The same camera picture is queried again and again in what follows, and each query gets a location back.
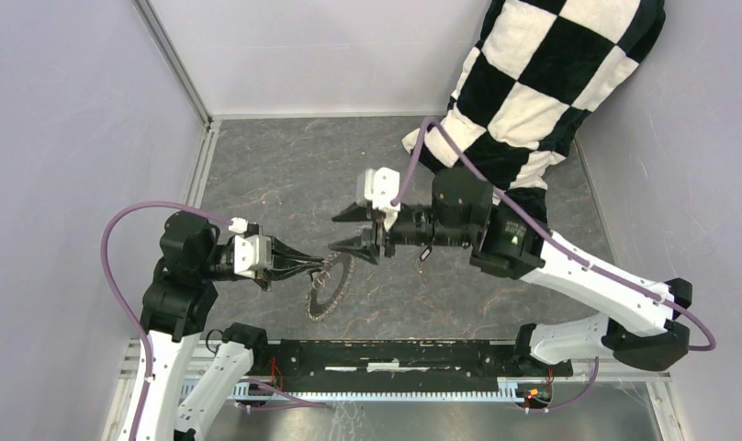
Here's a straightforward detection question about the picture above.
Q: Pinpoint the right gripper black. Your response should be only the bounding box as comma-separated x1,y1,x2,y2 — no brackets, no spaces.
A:
328,199,472,266

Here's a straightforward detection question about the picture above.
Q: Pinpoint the metal disc with key rings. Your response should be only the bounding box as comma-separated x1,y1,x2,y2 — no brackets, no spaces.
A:
305,252,355,322

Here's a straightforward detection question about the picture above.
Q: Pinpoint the key with black tag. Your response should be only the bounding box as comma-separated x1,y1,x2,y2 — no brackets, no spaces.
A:
414,245,433,276
309,270,331,290

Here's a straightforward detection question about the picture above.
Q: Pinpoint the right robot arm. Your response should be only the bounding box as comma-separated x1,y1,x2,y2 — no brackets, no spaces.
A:
331,167,692,375

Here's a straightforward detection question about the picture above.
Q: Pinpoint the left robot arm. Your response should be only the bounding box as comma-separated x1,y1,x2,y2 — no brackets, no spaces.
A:
101,201,324,440

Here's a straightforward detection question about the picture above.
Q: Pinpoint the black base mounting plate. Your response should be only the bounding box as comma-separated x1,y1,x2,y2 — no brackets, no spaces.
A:
248,340,574,394

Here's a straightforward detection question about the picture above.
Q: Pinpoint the black and white checkered pillow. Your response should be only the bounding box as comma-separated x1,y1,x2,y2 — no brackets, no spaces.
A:
419,0,666,221

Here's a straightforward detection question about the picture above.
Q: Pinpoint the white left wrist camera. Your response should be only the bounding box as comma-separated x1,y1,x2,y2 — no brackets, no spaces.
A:
228,217,273,278

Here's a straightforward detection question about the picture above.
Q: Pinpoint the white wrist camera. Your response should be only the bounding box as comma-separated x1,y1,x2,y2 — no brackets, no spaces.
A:
228,217,273,278
355,167,401,232

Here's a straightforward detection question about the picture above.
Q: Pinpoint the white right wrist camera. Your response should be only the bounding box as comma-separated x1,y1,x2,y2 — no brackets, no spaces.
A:
355,167,401,232

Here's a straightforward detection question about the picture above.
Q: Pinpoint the white slotted cable duct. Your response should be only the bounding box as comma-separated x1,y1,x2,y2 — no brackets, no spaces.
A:
228,382,523,403

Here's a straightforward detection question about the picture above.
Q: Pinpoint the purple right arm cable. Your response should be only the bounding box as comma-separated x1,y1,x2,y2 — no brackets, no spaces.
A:
390,117,717,413

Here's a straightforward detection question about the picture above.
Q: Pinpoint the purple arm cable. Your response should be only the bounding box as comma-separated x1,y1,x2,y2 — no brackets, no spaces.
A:
100,201,327,439
390,117,717,413

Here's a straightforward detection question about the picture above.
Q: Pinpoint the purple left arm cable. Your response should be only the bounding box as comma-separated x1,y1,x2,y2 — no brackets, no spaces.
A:
100,201,327,439

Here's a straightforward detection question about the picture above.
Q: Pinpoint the aluminium corner post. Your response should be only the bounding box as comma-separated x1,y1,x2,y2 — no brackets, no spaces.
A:
132,0,213,127

